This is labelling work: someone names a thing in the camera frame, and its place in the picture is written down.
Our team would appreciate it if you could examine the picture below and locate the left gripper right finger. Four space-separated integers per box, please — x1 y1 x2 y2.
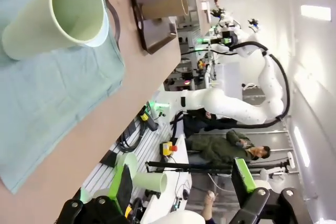
230 158 312 224

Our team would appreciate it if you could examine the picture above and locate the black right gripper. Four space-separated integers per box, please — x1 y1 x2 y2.
222 31 238 46

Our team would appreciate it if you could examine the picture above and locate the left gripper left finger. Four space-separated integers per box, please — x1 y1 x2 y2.
56 163 133 224

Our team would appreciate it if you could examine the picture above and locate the tall brown cup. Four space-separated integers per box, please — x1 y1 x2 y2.
141 0 190 20

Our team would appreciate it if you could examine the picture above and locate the green cloth mat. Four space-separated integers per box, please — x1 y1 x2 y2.
0 0 126 195

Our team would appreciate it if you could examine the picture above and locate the light blue bowl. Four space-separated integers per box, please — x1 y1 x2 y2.
83 16 110 48

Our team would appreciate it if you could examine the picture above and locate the tall light green cup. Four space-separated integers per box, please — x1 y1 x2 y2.
1 0 108 61

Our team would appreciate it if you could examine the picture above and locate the bystander bare hand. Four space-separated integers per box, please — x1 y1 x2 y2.
204 191 219 207

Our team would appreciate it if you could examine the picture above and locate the spare pale green cup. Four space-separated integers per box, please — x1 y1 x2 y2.
132 172 168 194
115 152 139 180

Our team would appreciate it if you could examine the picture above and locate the bystander in green jacket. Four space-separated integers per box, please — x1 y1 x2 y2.
185 129 271 163

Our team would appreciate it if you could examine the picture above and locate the white device on stand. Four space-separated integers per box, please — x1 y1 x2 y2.
287 151 297 170

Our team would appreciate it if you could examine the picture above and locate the white slotted robot bench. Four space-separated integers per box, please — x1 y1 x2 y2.
83 119 190 209

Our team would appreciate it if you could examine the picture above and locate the yellow emergency stop box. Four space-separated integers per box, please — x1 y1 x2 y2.
159 141 181 157

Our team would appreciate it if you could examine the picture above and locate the black tripod pole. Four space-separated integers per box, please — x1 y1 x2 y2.
145 160 237 176

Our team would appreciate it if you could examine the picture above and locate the ceiling light panel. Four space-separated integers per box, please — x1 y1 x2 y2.
293 126 311 167
300 5 332 22

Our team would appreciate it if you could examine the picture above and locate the black yellow handheld device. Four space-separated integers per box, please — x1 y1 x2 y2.
140 105 160 132

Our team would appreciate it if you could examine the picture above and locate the bystander in dark clothes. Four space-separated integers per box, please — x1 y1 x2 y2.
182 108 242 133

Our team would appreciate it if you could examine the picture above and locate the black mounting bracket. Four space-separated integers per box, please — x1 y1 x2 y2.
100 150 118 167

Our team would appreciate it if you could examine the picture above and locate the black cable bundle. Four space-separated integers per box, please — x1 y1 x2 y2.
117 119 149 154

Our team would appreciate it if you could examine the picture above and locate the black tray with handles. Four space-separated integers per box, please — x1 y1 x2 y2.
129 0 179 56

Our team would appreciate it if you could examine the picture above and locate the black corrugated cable conduit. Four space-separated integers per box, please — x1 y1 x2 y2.
181 40 291 132

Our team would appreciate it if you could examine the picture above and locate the large black handled tray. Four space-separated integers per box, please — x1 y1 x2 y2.
103 0 122 51

